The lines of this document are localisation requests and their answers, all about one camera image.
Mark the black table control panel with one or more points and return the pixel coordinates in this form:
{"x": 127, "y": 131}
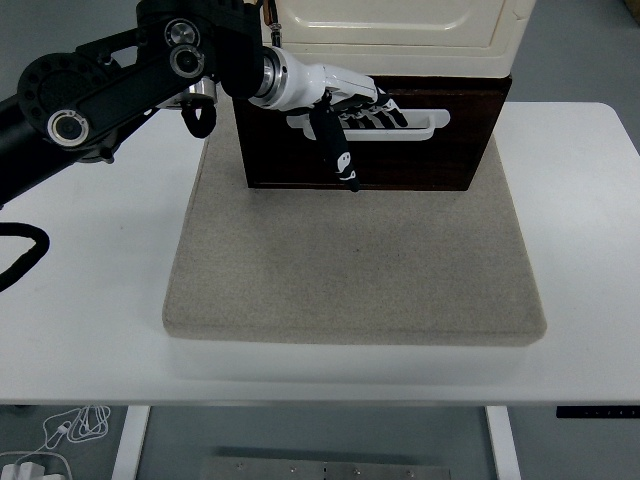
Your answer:
{"x": 600, "y": 412}

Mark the cardboard box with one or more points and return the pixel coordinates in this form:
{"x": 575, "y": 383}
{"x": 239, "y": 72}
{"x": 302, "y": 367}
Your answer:
{"x": 634, "y": 7}

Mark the cream plastic cabinet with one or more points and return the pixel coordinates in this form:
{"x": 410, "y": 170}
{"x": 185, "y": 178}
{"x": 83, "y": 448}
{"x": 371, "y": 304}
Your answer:
{"x": 420, "y": 55}

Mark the grey metal plate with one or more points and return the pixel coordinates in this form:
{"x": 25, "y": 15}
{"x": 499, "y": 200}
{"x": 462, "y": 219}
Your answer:
{"x": 325, "y": 471}

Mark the white power adapter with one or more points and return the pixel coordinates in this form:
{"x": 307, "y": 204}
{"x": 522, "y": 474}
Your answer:
{"x": 30, "y": 470}

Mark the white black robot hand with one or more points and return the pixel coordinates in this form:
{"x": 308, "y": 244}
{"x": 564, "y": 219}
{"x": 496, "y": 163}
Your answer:
{"x": 300, "y": 82}

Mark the dark wooden drawer housing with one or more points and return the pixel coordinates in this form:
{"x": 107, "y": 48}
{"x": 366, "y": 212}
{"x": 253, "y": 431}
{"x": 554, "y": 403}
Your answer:
{"x": 450, "y": 81}

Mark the dark wooden drawer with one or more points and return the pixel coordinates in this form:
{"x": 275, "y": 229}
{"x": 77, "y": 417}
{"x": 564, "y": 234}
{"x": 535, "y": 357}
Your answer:
{"x": 425, "y": 165}

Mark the beige fabric mat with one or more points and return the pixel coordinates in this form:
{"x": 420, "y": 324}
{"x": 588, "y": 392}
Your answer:
{"x": 350, "y": 260}

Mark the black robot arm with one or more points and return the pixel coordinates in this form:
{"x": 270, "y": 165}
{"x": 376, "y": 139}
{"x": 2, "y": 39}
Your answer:
{"x": 100, "y": 90}

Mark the white table leg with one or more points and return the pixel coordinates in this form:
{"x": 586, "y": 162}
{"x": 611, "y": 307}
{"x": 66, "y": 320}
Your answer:
{"x": 130, "y": 440}
{"x": 502, "y": 440}

